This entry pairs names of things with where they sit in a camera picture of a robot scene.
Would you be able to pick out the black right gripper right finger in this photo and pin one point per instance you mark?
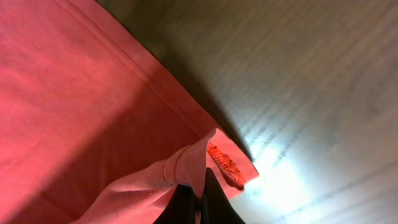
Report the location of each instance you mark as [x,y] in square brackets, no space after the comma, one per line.
[216,208]

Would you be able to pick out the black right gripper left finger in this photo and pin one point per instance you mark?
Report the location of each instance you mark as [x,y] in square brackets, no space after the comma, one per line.
[180,209]

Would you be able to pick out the red orange t-shirt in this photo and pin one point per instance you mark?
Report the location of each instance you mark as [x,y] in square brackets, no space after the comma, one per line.
[94,129]

